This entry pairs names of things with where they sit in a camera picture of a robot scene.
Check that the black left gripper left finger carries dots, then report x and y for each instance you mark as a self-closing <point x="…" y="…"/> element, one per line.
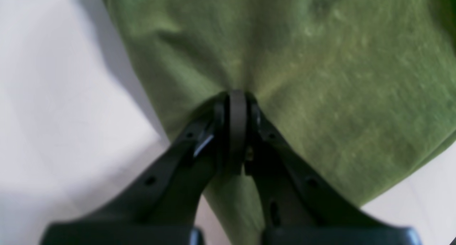
<point x="159" y="207"/>

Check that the olive green T-shirt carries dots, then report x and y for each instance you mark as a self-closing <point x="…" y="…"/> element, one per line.
<point x="363" y="90"/>

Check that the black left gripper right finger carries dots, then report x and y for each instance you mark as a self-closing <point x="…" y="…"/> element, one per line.
<point x="299" y="206"/>

